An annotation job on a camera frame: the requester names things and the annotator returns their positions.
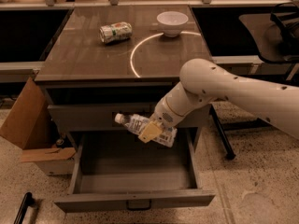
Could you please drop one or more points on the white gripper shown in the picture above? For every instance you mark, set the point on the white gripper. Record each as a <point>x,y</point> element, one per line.
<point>163,113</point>

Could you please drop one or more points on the clear plastic water bottle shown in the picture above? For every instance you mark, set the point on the clear plastic water bottle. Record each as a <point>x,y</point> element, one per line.
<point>135,124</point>

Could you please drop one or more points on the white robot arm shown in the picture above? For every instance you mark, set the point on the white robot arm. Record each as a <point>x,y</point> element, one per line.
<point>201,82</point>

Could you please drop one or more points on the open grey middle drawer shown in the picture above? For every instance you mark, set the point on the open grey middle drawer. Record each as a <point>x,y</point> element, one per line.
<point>113,167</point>

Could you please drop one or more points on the grey drawer cabinet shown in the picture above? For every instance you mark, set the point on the grey drawer cabinet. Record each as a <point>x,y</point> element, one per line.
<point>82,70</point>

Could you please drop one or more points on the closed grey upper drawer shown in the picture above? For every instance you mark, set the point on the closed grey upper drawer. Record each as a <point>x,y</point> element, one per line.
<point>93,117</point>

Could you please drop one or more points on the crushed green white can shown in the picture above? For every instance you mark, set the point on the crushed green white can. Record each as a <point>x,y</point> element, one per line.
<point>115,32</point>

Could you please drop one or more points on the white bowl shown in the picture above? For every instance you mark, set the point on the white bowl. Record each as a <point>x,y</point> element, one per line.
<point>172,23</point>

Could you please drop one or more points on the brown cardboard box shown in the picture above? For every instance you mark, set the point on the brown cardboard box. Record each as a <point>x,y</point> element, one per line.
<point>30,127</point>

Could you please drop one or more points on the black bar on floor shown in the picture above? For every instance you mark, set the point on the black bar on floor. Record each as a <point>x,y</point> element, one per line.
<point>27,201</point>

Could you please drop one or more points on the black chair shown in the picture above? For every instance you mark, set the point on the black chair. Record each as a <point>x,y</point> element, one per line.
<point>275,35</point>

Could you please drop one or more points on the black drawer handle lower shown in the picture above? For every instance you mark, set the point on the black drawer handle lower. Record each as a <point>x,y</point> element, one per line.
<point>138,205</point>

